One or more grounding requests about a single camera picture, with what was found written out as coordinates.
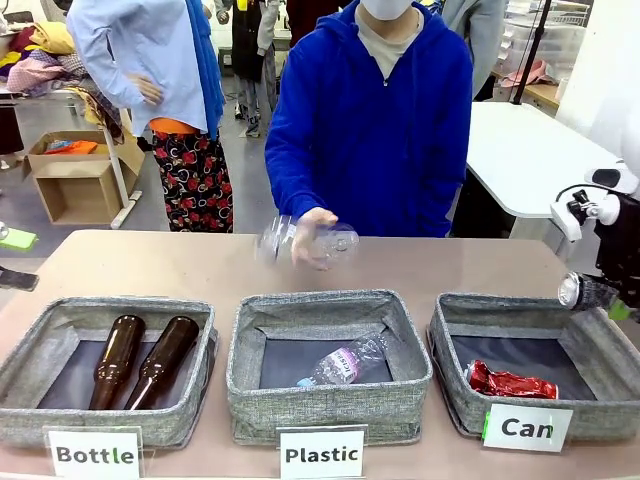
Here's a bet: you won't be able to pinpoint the translucent storage drawers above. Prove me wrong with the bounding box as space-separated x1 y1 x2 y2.
502 0 589 76

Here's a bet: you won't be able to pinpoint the crushed red can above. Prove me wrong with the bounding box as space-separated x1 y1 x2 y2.
464 359 560 400

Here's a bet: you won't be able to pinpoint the pink cloth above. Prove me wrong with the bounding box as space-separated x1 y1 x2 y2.
499 59 557 89

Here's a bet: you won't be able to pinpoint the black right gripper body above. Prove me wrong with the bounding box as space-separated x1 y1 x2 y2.
594 192 640 301

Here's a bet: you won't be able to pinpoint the grey fabric can basket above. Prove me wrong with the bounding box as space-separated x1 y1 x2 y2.
427 292 640 444

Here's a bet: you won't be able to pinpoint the white Plastic label sign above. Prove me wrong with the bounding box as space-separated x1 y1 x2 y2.
276 424 369 480

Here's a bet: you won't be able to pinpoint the pile of colourful clothes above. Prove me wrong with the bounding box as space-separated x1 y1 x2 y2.
0 20 92 95

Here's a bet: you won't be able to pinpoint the grey fabric bottle basket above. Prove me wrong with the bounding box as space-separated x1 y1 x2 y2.
0 295 220 449

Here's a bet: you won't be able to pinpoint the silver aluminium can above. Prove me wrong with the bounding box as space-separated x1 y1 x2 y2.
557 271 584 309

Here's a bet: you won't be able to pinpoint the bystander in dark clothes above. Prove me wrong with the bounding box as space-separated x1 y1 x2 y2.
214 0 282 139

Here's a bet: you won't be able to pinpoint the orange cloth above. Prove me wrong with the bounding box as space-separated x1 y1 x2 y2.
44 139 99 155

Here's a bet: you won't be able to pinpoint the clear plastic bottle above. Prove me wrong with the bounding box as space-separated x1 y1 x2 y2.
257 215 361 271

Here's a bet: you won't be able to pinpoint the black stand pole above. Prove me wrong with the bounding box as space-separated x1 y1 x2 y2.
513 0 554 105

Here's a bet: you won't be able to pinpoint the bystander in grey hoodie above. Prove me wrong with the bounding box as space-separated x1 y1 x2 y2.
442 0 507 101

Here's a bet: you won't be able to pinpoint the brown glass bottle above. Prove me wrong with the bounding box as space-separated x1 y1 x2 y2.
88 314 147 411
123 315 200 411

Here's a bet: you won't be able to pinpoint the plastic bottle with purple label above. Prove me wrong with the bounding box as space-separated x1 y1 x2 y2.
297 332 391 389

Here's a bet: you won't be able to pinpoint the white Bottle label sign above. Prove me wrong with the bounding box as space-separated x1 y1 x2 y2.
43 425 144 479

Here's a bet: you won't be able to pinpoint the person in blue hoodie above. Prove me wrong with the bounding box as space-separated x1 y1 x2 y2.
263 0 474 239

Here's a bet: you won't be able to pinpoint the white face mask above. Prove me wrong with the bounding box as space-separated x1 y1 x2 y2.
360 0 415 21

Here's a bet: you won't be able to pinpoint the white Can label sign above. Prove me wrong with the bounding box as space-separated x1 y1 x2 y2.
482 402 575 454

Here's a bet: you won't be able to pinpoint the white rounded side table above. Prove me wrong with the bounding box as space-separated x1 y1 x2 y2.
452 101 624 219

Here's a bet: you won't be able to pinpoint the grey fabric plastic basket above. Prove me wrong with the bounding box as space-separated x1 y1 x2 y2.
226 288 434 446

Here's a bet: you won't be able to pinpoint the person's right forearm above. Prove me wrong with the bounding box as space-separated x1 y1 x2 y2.
264 144 326 224

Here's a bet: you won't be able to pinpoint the bystander bare hand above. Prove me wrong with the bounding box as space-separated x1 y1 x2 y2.
127 73 165 107

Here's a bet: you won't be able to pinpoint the white table frame leg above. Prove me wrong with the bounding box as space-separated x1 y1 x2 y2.
102 124 144 230

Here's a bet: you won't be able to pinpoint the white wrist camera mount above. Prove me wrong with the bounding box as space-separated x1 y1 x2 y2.
549 184 621 244

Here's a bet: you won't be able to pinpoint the person's right hand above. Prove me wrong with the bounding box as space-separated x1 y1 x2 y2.
291 207 340 271

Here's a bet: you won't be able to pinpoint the open cardboard box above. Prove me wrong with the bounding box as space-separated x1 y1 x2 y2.
22 129 146 226

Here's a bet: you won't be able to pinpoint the bystander in floral skirt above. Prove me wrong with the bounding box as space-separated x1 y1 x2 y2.
66 0 235 234

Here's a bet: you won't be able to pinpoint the person's left forearm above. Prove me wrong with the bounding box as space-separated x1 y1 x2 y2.
419 149 469 239

